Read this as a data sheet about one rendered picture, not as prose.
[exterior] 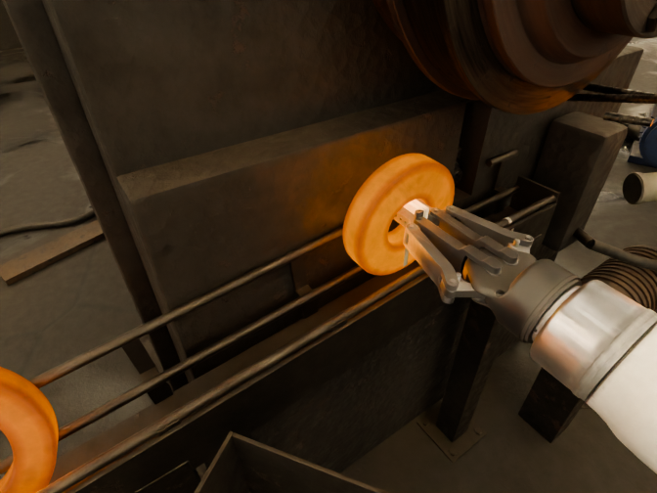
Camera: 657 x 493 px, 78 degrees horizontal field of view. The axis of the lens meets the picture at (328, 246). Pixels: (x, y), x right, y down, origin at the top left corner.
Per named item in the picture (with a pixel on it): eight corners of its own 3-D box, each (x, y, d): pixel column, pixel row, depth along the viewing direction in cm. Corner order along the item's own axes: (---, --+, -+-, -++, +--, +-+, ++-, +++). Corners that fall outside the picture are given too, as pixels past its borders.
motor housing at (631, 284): (505, 416, 112) (575, 268, 79) (552, 376, 122) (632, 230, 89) (548, 456, 104) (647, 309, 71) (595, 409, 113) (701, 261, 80)
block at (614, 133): (509, 229, 86) (546, 116, 71) (533, 216, 89) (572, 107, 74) (557, 255, 79) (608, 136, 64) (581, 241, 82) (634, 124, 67)
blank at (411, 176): (338, 180, 43) (358, 195, 41) (443, 134, 49) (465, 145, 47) (342, 280, 54) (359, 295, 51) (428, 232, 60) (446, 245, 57)
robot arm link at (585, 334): (624, 365, 38) (564, 323, 42) (679, 298, 32) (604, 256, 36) (568, 419, 34) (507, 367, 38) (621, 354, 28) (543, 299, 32)
